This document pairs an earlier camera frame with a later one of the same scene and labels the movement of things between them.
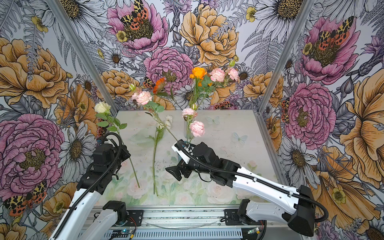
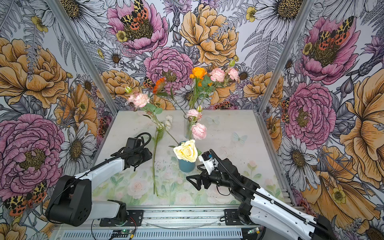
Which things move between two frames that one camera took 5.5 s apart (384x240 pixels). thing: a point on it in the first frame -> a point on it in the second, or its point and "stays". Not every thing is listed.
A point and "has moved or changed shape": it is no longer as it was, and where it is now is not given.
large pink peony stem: (219, 77) stays
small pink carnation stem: (195, 128) has moved or changed shape
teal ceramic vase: (178, 158) has moved or changed shape
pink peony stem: (145, 98) has moved or changed shape
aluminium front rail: (185, 218) stays
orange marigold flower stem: (159, 87) stays
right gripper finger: (185, 173) -> (198, 177)
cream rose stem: (104, 108) has moved or changed shape
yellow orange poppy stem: (203, 86) stays
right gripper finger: (175, 171) -> (198, 185)
